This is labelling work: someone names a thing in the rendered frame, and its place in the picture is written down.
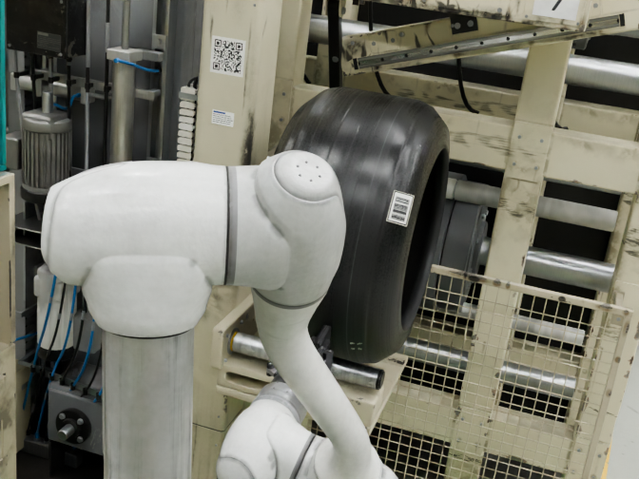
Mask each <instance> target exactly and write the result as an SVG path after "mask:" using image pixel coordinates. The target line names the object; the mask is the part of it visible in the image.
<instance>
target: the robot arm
mask: <svg viewBox="0 0 639 479"><path fill-rule="evenodd" d="M345 232H346V218H345V213H344V208H343V199H342V194H341V190H340V185H339V180H338V178H337V176H336V174H335V172H334V170H333V168H332V167H331V166H330V165H329V164H328V163H327V162H326V161H325V160H323V159H322V158H320V157H319V156H317V155H314V154H312V153H309V152H305V151H300V150H290V151H285V152H282V153H281V154H277V155H275V156H272V157H270V158H268V159H266V160H264V161H263V162H262V163H261V164H260V165H245V166H223V165H213V164H207V163H198V162H177V161H141V162H123V163H111V164H106V165H102V166H98V167H95V168H91V169H89V170H86V171H84V172H81V173H79V174H77V175H75V176H73V177H70V178H68V179H66V180H63V181H61V182H58V183H56V184H55V185H53V186H52V187H51V189H50V190H49V192H48V196H47V200H46V205H45V210H44V216H43V223H42V233H41V252H42V255H43V259H44V261H45V262H46V264H47V265H48V268H49V270H50V271H51V272H52V274H54V275H55V276H56V277H58V278H59V279H60V280H62V281H63V282H64V283H65V284H68V285H75V286H81V289H82V293H83V295H84V297H85V299H86V302H87V307H88V310H89V312H90V314H91V315H92V317H93V319H94V320H95V322H96V323H97V325H98V326H99V327H100V328H102V329H103V330H102V380H103V454H104V479H191V451H192V408H193V365H194V327H195V326H196V325H197V324H198V322H199V321H200V319H201V318H202V316H203V314H204V312H205V310H206V307H207V302H208V300H209V298H210V295H211V292H212V286H213V285H235V286H245V287H250V288H251V292H252V297H253V302H254V309H255V316H256V322H257V328H258V332H259V336H260V339H261V344H262V346H263V348H264V350H265V352H266V354H267V356H268V357H269V359H270V362H268V363H267V367H266V375H267V376H273V377H274V378H273V380H272V381H271V383H269V384H267V385H265V386H264V387H263V388H262V389H261V391H260V392H259V394H258V395H257V397H256V398H255V399H254V401H253V402H252V403H251V405H250V407H249V408H247V409H246V410H244V411H243V412H242V413H241V414H240V415H239V416H238V417H237V419H236V420H235V421H234V423H233V424H232V426H231V427H230V429H229V431H228V432H227V434H226V436H225V438H224V440H223V444H222V447H221V450H220V454H219V457H218V460H217V464H216V474H217V477H218V479H398V478H397V476H396V475H395V474H394V473H393V472H392V471H391V470H390V468H388V467H387V466H385V465H384V464H382V462H381V460H380V459H379V458H378V454H377V452H376V450H375V449H374V447H373V446H372V445H371V443H370V439H369V436H368V433H367V430H366V429H365V427H364V425H363V423H362V421H361V420H360V418H359V416H358V414H357V412H356V411H355V409H354V408H353V406H352V404H351V403H350V401H349V400H348V398H347V397H346V395H345V394H344V392H343V390H342V389H341V387H340V386H339V384H338V382H337V380H336V379H335V378H334V377H333V375H332V374H331V369H332V362H333V351H332V350H329V348H330V337H331V326H328V325H323V326H322V328H321V330H320V331H319V333H318V335H317V336H312V337H311V338H310V335H309V334H308V329H307V326H308V323H309V321H310V319H311V317H312V315H313V314H314V313H315V311H316V309H317V307H318V306H319V305H320V303H321V301H322V300H323V298H324V297H325V295H326V293H327V291H328V289H329V286H330V284H331V282H332V279H333V277H334V275H335V273H336V272H337V270H338V268H339V263H340V259H341V255H342V250H343V245H344V240H345ZM324 359H325V363H324ZM307 412H309V413H310V415H311V416H312V417H313V418H314V420H315V421H316V422H317V424H318V425H319V427H320V428H321V429H322V430H323V432H324V433H325V434H326V436H327V438H322V437H320V436H317V435H315V434H313V433H312V432H310V431H308V430H307V429H305V428H304V427H303V426H301V425H300V424H301V423H302V421H303V419H304V417H305V415H306V413H307Z"/></svg>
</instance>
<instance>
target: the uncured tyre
mask: <svg viewBox="0 0 639 479"><path fill-rule="evenodd" d="M290 150H300V151H305V152H309V153H312V154H314V155H317V156H319V157H320V158H322V159H323V160H325V161H326V162H327V163H328V164H329V165H330V166H331V167H332V168H333V170H334V172H335V174H336V176H337V178H338V180H339V185H340V190H341V194H342V199H343V208H344V213H345V218H346V232H345V240H344V245H343V250H342V255H341V259H340V263H339V268H338V270H337V272H336V273H335V275H334V277H333V279H332V282H331V284H330V286H329V289H328V291H327V293H326V295H325V297H324V298H323V300H322V301H321V303H320V304H319V306H318V307H317V309H316V311H315V313H314V314H313V315H312V317H311V319H310V321H309V323H308V326H307V329H308V334H309V335H310V338H311V337H312V336H317V335H318V333H319V332H320V330H321V328H322V326H323V325H328V326H331V337H330V348H329V350H332V351H333V356H334V357H338V358H342V359H345V360H349V361H353V362H357V363H360V364H368V363H378V362H379V361H381V360H383V359H385V358H386V357H388V356H390V355H392V354H395V353H396V352H398V351H399V350H400V348H401V347H402V345H403V344H404V342H405V340H406V338H407V336H408V334H409V332H410V330H411V328H412V325H413V323H414V320H415V317H416V313H417V311H418V308H419V305H420V302H421V300H422V298H423V295H424V291H425V288H426V285H427V282H428V278H429V275H430V272H431V268H432V264H433V260H434V256H435V252H436V246H437V241H438V236H439V232H440V227H441V222H442V217H443V211H444V205H445V200H446V192H447V184H448V174H449V160H450V133H449V128H448V126H447V125H446V124H445V123H444V121H443V120H442V119H441V117H440V116H439V114H438V113H437V112H436V110H435V109H434V107H433V106H431V105H428V104H426V103H424V102H422V101H420V100H417V99H411V98H406V97H400V96H395V95H390V94H384V93H378V92H373V91H368V90H362V89H356V88H351V87H346V86H342V87H333V88H327V89H325V90H324V91H322V92H321V93H319V94H318V95H316V96H315V97H314V98H312V99H311V100H309V101H308V102H306V103H305V104H304V105H302V106H301V107H300V108H299V109H298V110H297V112H296V113H295V114H294V116H293V117H292V118H291V120H290V122H289V123H288V125H287V127H286V128H285V129H284V131H283V133H282V135H281V139H280V141H279V143H278V146H277V148H276V151H275V153H274V156H275V155H277V154H281V153H282V152H285V151H290ZM394 190H396V191H399V192H403V193H406V194H410V195H413V196H415V197H414V201H413V205H412V209H411V213H410V216H409V219H408V223H407V226H403V225H400V224H396V223H393V222H389V221H387V216H388V212H389V208H390V204H391V200H392V197H393V193H394ZM348 340H350V341H363V344H364V351H351V350H349V344H348Z"/></svg>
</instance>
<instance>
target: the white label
mask: <svg viewBox="0 0 639 479"><path fill-rule="evenodd" d="M414 197H415V196H413V195H410V194H406V193H403V192H399V191H396V190H394V193H393V197H392V200H391V204H390V208H389V212H388V216H387V221H389V222H393V223H396V224H400V225H403V226H407V223H408V219H409V216H410V213H411V209H412V205H413V201H414Z"/></svg>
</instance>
